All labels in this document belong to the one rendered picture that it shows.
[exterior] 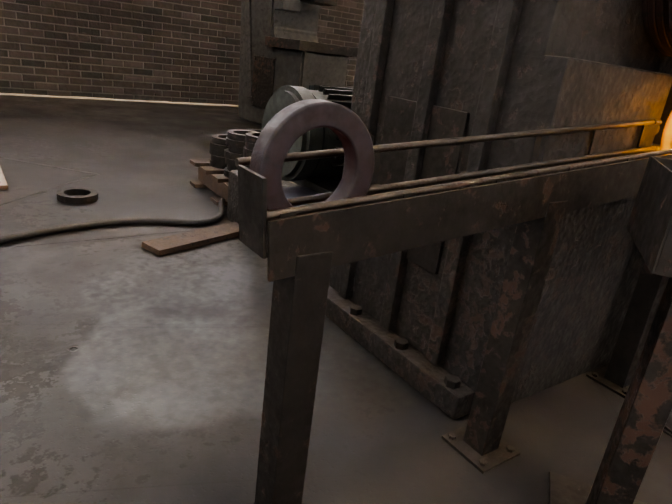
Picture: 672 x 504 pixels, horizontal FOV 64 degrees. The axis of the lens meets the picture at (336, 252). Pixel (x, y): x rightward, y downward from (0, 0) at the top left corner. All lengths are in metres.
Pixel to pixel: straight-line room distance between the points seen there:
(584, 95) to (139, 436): 1.20
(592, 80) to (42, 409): 1.40
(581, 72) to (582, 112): 0.09
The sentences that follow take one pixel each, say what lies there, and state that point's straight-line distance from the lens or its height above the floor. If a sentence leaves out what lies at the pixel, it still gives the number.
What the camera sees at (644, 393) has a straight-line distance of 1.12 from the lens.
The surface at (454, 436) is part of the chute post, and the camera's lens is 1.36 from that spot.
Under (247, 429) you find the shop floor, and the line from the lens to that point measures 1.30.
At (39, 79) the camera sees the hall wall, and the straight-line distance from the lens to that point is 6.75.
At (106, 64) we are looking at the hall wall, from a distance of 6.84.
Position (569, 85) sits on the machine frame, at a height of 0.82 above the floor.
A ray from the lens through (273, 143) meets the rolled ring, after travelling 0.68.
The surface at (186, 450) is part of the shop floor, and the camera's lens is 1.25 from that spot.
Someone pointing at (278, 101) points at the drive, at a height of 0.61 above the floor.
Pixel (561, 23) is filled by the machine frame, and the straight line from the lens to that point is 1.27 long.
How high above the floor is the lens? 0.83
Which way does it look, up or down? 20 degrees down
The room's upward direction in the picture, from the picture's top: 7 degrees clockwise
